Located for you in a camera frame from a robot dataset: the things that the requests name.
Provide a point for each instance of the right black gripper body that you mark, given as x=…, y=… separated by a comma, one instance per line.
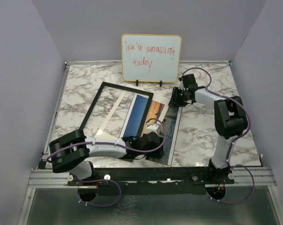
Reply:
x=180, y=96

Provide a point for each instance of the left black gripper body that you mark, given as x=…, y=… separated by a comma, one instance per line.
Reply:
x=155, y=154

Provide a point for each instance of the sunset fishing photo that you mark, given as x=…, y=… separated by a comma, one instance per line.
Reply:
x=135, y=122

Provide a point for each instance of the brown frame backing board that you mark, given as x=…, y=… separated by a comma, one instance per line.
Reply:
x=171, y=122

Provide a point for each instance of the black picture frame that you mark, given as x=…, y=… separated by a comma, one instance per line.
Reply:
x=119, y=87

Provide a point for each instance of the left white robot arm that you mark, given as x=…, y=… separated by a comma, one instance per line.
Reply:
x=68, y=153

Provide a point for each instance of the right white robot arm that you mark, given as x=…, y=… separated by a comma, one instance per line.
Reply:
x=230, y=118

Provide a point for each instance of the black whiteboard stand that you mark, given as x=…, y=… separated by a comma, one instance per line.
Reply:
x=138, y=83

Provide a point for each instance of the yellow-framed whiteboard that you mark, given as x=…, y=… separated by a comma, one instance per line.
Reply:
x=151, y=58

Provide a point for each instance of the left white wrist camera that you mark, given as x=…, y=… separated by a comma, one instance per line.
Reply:
x=153, y=127

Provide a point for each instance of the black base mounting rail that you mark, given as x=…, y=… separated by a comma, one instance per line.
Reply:
x=155, y=180

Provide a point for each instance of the aluminium table edge rail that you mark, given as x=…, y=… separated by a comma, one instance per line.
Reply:
x=42, y=177

